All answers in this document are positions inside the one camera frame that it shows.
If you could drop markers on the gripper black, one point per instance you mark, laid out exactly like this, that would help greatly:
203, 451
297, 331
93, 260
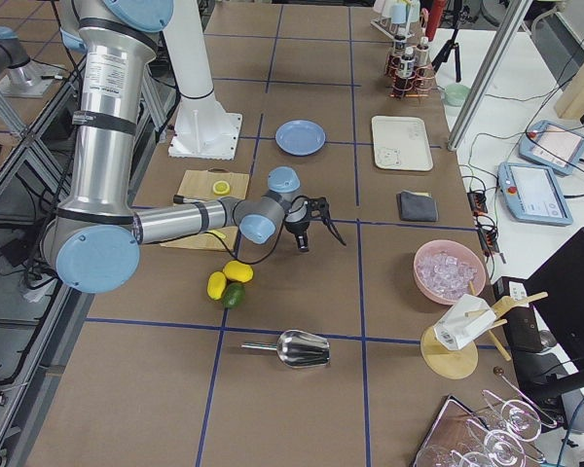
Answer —
296, 228

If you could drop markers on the blue plate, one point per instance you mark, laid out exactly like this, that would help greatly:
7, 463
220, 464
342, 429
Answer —
300, 138

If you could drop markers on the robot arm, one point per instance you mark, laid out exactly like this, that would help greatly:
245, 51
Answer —
94, 241
23, 77

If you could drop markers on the round yellow lemon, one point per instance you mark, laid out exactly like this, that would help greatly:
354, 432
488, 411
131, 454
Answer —
237, 271

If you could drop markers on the green lime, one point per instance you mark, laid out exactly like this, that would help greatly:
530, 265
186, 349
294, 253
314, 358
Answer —
233, 295

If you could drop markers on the lemon half slice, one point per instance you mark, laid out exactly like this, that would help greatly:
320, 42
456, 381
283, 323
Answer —
221, 188

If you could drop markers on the oblong yellow lemon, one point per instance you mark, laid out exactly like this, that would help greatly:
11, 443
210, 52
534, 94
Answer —
216, 285

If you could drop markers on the grey folded cloth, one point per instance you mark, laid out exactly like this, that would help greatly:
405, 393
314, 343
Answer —
417, 208

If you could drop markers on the steel ice scoop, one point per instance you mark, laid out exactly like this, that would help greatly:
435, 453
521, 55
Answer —
297, 349

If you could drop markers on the wooden cutting board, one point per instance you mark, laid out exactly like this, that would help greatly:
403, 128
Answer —
197, 184

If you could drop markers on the steel cylinder with black cap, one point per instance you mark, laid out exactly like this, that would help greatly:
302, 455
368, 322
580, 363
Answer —
179, 199

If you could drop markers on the cream bear tray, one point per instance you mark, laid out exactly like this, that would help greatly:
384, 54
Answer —
400, 143

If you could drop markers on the pink bowl of ice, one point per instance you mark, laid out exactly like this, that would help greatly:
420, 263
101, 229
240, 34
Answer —
445, 270

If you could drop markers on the white paper cup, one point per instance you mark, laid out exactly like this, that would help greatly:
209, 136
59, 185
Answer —
464, 322

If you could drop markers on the tea bottle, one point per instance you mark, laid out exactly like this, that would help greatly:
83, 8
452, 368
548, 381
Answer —
399, 43
422, 52
406, 64

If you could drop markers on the wooden cup stand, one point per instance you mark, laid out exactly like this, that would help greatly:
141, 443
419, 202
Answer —
462, 363

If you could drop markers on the mint green bowl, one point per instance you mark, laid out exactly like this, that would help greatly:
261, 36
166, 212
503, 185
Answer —
455, 94

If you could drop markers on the teach pendant near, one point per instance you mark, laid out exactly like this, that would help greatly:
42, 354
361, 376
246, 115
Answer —
532, 194

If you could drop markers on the teach pendant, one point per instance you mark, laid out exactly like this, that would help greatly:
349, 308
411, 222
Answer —
532, 194
552, 145

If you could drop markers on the teach pendant far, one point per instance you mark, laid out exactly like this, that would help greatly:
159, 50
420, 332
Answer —
552, 145

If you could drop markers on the black monitor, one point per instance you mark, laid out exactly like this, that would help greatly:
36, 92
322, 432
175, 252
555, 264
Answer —
562, 278

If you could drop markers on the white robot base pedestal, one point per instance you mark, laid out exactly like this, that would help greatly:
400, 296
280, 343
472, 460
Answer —
202, 128

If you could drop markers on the copper wire bottle rack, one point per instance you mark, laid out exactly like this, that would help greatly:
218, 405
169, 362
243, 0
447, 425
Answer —
420, 85

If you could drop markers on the black camera tripod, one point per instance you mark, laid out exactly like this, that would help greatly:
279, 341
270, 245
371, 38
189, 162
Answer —
451, 46

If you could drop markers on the aluminium frame post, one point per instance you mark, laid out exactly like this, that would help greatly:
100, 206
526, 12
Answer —
499, 46

